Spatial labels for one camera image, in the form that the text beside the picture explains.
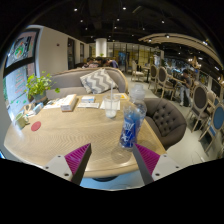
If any blue white booklet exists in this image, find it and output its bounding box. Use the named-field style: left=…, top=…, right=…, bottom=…
left=80, top=95, right=96, bottom=103

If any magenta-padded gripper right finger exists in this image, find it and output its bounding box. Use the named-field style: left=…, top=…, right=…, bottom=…
left=132, top=143, right=184, bottom=186

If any green potted plant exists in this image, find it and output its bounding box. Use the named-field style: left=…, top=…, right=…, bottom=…
left=24, top=71, right=61, bottom=104

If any white printed leaflet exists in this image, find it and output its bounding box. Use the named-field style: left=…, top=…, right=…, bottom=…
left=77, top=101, right=100, bottom=109

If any open illustrated leaflet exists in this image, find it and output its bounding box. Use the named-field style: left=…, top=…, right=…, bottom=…
left=43, top=98, right=66, bottom=110

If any pale green mug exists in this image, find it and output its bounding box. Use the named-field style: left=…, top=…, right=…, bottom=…
left=14, top=111, right=30, bottom=130

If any clear bottle with blue label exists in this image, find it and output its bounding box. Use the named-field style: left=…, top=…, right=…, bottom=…
left=110, top=83, right=148, bottom=165

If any flat round red coaster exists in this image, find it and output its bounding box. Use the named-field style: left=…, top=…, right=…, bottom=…
left=30, top=120, right=42, bottom=132

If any clear plastic cup with straw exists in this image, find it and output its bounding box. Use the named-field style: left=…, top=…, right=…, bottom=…
left=103, top=81, right=121, bottom=119

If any teal tissue packet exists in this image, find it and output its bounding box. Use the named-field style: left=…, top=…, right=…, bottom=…
left=33, top=102, right=44, bottom=114

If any window with colourful decals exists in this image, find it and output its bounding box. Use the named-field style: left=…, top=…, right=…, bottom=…
left=2, top=28, right=41, bottom=118

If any grey white chevron cushion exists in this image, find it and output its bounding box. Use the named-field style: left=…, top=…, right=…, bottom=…
left=79, top=68, right=118, bottom=95

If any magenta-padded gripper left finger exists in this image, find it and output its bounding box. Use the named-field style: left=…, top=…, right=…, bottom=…
left=43, top=142, right=93, bottom=186

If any white tissue box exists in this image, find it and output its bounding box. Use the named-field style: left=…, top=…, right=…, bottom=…
left=60, top=93, right=78, bottom=112

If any person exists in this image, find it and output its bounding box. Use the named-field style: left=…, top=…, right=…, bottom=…
left=179, top=68, right=194, bottom=108
left=101, top=58, right=120, bottom=69
left=83, top=57, right=101, bottom=69

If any yellow card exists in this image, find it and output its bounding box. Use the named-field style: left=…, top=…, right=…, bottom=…
left=114, top=93, right=129, bottom=101

